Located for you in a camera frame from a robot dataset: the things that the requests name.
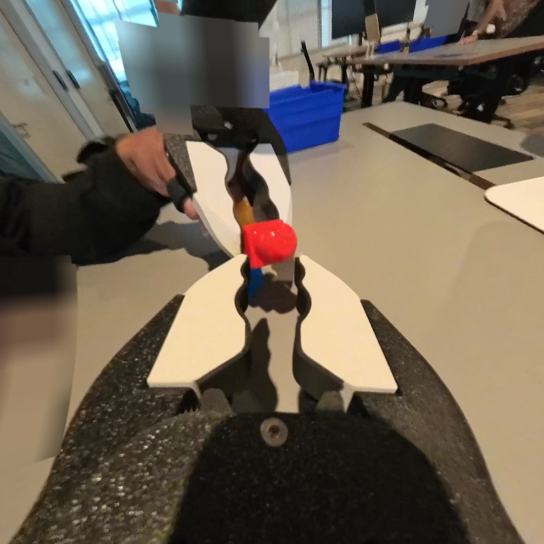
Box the black monitor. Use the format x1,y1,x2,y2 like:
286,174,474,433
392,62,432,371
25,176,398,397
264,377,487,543
331,0,418,40

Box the blue mega block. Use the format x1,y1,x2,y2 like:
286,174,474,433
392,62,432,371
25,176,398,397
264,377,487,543
247,265,267,305

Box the black desk mat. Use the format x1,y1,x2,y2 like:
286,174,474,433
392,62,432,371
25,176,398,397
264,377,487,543
390,123,535,173

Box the dark metal strip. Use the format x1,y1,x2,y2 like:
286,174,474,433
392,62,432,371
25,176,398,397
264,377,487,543
362,122,497,190

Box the person's left forearm black sleeve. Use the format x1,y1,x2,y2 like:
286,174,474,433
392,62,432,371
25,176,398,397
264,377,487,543
0,168,171,266

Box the small blue plastic bin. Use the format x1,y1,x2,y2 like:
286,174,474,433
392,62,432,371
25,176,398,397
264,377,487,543
377,36,450,54

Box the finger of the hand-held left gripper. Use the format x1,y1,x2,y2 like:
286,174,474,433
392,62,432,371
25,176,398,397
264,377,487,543
186,141,245,258
248,142,295,226

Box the long wooden table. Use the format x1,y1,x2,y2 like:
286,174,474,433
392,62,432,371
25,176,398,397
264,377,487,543
322,35,544,128

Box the white cabinet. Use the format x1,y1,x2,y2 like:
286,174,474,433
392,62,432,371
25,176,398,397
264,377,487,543
0,0,137,181

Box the red mega block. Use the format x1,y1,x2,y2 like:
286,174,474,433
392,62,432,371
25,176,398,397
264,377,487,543
241,219,298,268

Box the large blue plastic bin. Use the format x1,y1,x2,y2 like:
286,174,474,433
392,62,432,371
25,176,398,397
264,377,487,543
269,81,347,153

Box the person's left hand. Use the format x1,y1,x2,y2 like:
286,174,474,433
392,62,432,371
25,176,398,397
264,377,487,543
78,127,200,222

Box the yellow mega block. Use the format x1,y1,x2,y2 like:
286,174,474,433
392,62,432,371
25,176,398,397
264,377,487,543
235,197,256,231

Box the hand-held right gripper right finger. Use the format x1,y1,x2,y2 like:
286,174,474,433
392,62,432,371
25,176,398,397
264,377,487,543
292,254,399,412

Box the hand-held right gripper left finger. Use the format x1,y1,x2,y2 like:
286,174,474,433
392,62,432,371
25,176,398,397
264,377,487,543
146,254,251,402

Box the white rounded board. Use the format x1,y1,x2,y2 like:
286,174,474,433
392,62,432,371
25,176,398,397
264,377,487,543
484,176,544,235

